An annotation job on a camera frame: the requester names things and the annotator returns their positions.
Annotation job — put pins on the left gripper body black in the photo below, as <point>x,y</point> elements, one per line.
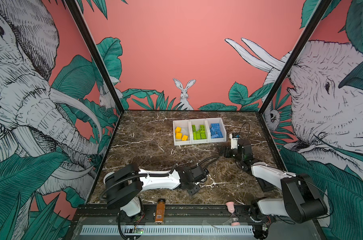
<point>194,188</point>

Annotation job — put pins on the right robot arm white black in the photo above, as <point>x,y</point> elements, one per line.
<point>301,200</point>

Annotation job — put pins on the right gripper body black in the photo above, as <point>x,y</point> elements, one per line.
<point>231,153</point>

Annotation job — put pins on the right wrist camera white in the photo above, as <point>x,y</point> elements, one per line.
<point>234,137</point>

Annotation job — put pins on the white perforated rail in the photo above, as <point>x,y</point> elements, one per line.
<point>152,230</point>

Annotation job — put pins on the white three-compartment bin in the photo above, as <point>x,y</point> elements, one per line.
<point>186,129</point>

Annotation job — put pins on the brown spice bottle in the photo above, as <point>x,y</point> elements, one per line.
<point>160,211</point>

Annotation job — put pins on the green L-shaped lego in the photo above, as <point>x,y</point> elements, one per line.
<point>194,129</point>

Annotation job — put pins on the black flat pad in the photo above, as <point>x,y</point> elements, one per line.
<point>265,186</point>

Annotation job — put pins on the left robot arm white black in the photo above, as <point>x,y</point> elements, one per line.
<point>123,186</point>

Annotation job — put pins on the pink hourglass timer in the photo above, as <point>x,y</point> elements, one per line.
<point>234,220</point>

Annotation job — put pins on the black base frame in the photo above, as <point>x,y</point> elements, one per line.
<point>97,214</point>

